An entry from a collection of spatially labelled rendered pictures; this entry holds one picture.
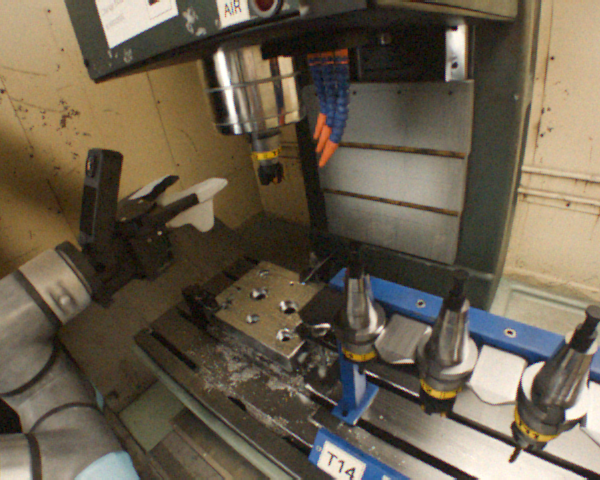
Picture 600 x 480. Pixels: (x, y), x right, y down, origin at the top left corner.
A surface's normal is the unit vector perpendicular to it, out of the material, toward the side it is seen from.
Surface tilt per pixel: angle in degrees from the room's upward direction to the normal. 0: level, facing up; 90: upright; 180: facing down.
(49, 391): 17
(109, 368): 24
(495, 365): 0
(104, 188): 92
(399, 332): 0
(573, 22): 90
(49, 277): 48
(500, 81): 90
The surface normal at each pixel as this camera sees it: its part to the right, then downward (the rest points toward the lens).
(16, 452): 0.55, -0.83
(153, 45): -0.61, 0.49
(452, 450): -0.15, -0.84
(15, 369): 0.79, 0.21
